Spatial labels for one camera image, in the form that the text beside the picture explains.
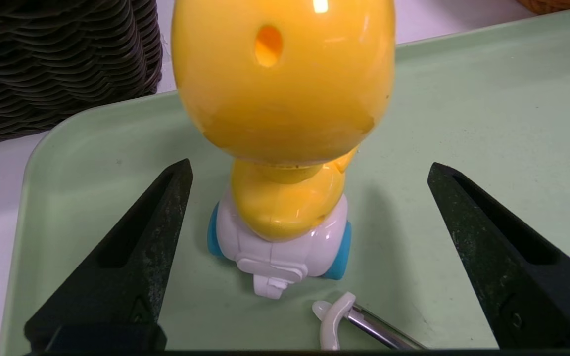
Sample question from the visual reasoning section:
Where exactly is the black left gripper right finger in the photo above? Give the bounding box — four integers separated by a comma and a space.
427, 163, 570, 349

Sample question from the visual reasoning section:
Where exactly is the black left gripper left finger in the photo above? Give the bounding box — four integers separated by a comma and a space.
24, 159, 194, 347

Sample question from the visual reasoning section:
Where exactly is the yellow duck toy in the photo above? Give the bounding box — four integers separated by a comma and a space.
171, 0, 396, 300

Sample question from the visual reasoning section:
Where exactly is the dark brown wicker basket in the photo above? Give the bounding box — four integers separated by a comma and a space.
0, 0, 163, 149

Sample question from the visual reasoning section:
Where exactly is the orange wicker basket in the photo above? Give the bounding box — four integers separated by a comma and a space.
515, 0, 570, 15

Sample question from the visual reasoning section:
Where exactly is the light green plastic tray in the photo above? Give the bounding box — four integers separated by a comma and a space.
0, 5, 570, 352

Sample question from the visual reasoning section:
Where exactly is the white peeler with grey handle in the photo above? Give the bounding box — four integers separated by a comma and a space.
312, 292, 427, 352

